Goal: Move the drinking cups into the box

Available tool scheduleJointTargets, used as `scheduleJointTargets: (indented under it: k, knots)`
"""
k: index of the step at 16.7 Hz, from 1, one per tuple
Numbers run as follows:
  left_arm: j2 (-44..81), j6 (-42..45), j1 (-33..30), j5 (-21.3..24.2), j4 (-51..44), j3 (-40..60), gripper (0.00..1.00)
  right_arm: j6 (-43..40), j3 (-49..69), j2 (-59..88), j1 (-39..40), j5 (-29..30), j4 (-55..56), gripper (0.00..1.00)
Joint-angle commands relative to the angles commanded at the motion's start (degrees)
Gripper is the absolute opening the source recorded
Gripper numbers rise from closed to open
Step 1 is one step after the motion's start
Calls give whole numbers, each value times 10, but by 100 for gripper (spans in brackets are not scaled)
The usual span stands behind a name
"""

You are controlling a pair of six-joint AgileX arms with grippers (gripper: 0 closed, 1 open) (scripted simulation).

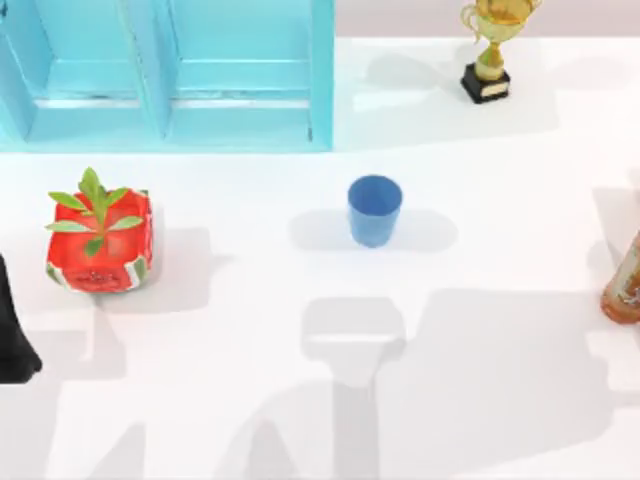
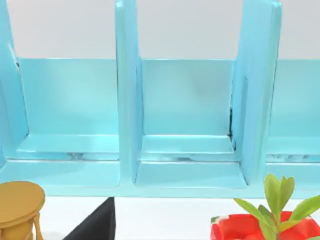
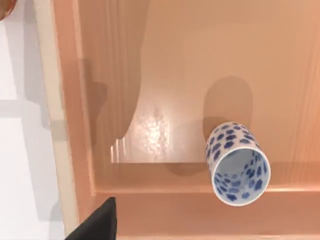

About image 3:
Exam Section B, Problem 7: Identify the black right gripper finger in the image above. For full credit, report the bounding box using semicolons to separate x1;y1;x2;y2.
64;196;118;240

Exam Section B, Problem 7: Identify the white cup with blue spots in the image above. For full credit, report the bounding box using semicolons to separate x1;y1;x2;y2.
205;122;272;207

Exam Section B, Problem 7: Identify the shallow salmon-coloured box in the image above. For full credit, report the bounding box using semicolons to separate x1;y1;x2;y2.
33;0;320;240

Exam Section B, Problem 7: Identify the brown round object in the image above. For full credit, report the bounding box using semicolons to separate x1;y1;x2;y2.
0;0;17;21

